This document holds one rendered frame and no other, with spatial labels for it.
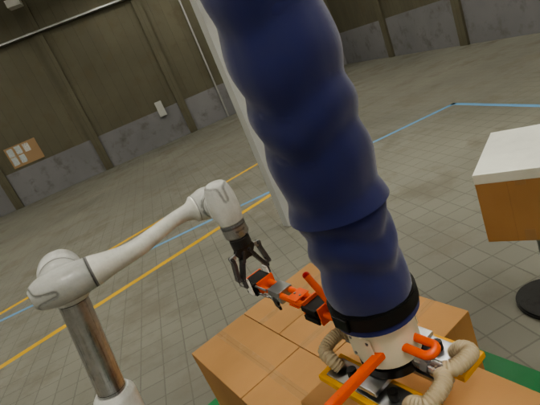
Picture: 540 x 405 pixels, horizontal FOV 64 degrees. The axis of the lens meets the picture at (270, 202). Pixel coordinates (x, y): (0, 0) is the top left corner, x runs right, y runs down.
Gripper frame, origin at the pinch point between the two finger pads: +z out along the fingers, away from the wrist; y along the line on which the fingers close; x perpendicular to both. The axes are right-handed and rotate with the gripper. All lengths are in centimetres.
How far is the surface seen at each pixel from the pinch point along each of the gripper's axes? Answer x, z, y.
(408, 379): -52, 28, 9
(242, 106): 280, -28, 184
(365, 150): -70, -50, 4
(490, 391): -73, 28, 17
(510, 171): -23, 21, 134
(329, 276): -59, -24, -8
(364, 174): -70, -45, 2
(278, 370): 38, 68, 5
